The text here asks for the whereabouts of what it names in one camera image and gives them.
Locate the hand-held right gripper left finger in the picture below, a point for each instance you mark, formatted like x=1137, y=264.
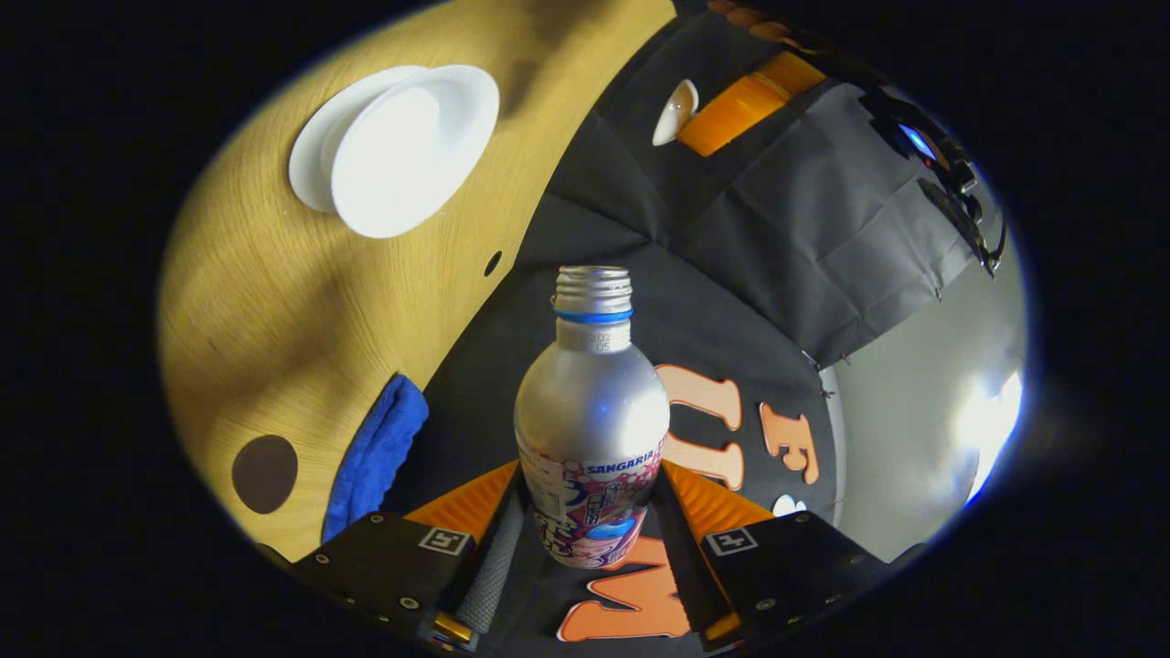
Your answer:
x=498, y=557

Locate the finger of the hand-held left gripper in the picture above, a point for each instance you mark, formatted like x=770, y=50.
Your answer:
x=777, y=32
x=740, y=110

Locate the blue towel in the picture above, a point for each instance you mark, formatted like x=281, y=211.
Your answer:
x=375, y=457

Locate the white teacup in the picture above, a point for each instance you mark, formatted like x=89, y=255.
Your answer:
x=411, y=155

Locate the large ceiling light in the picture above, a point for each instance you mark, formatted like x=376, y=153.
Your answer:
x=992, y=425

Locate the silver water bottle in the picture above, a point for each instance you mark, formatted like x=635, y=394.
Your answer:
x=592, y=411

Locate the dark round coaster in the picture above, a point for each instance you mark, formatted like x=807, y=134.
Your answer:
x=265, y=473

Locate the white saucer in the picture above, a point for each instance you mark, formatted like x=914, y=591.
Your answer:
x=311, y=164

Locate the black table grommet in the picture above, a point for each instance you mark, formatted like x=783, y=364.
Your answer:
x=493, y=263

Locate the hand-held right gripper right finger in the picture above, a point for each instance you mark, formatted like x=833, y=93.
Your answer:
x=686, y=567

